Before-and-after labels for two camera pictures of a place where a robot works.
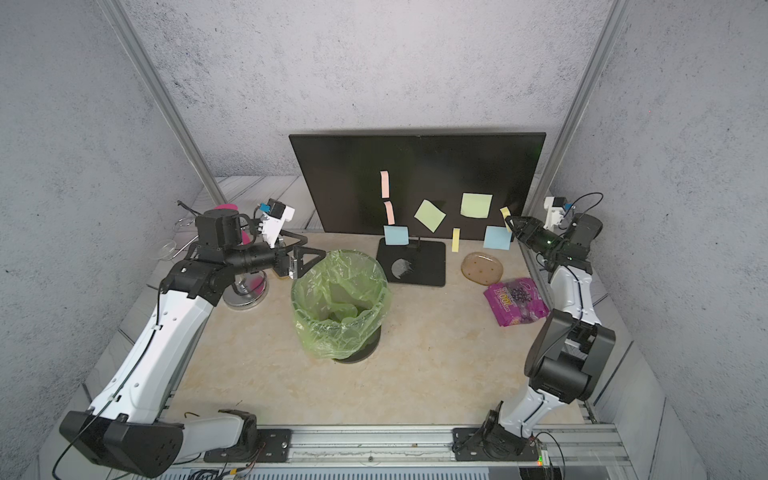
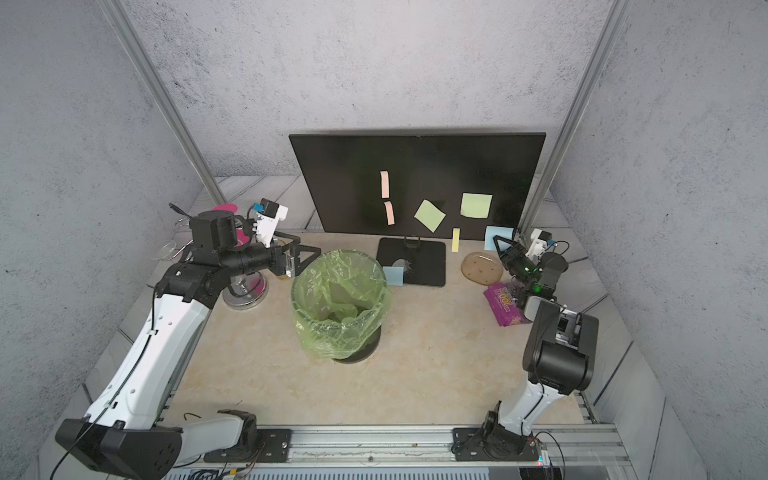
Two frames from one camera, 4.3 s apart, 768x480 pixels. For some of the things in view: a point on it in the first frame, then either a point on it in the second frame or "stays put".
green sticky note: [476, 205] stays put
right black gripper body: [542, 241] → [521, 267]
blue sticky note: [497, 238] stays put
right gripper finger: [513, 227] → [504, 240]
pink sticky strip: [390, 212] stays put
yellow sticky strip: [455, 239] stays put
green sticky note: [430, 215] stays put
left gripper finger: [302, 267] stays put
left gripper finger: [303, 239] stays put
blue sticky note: [396, 235] → [394, 275]
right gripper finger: [528, 222] → [518, 248]
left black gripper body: [280, 264] stays put
